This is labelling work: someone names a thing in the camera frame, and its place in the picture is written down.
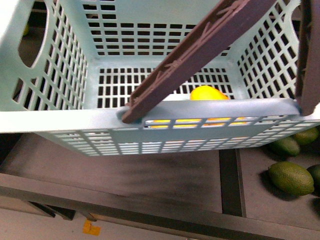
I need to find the brown basket handle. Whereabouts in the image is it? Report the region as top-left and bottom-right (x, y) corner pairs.
(121, 0), (320, 124)

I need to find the black fruit display tray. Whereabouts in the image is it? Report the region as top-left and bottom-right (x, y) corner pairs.
(0, 134), (243, 240)

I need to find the light blue plastic basket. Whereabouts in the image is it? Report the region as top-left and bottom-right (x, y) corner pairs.
(0, 0), (320, 156)

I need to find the green mango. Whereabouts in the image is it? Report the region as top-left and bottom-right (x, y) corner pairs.
(268, 136), (301, 157)
(307, 164), (320, 191)
(268, 161), (315, 196)
(293, 127), (319, 146)

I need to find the yellow lemon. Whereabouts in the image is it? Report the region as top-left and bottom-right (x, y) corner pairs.
(147, 85), (247, 130)

